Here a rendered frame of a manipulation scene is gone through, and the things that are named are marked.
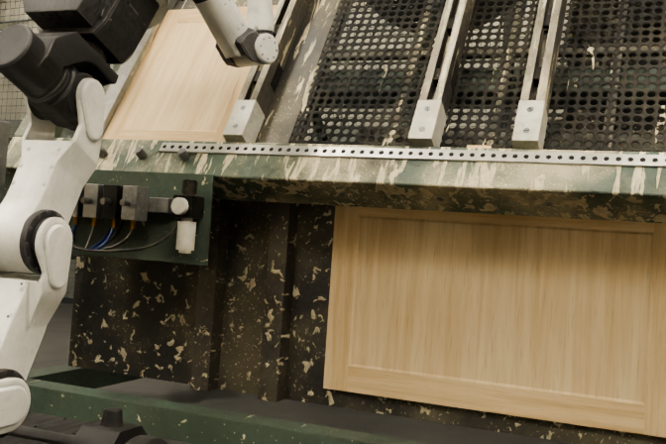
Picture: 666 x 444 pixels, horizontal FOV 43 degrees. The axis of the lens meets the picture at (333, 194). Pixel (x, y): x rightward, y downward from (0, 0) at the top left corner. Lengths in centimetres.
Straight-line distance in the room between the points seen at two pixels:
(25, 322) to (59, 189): 30
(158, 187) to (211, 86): 38
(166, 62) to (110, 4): 66
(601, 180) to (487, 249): 41
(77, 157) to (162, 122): 56
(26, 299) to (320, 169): 76
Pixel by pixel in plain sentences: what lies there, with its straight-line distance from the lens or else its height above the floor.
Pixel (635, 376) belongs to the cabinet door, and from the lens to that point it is 221.
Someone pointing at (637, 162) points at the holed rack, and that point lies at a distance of 199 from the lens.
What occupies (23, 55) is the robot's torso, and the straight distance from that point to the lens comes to 194.
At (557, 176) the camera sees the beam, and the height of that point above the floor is 84.
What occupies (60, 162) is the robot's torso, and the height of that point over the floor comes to 80.
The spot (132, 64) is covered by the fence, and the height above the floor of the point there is 115.
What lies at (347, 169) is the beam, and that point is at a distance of 212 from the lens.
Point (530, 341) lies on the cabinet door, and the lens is 223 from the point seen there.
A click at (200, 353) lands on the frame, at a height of 31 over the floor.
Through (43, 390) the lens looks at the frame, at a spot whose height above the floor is 17.
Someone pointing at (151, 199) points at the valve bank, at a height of 73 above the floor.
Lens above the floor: 68
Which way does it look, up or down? 2 degrees up
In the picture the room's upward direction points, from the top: 4 degrees clockwise
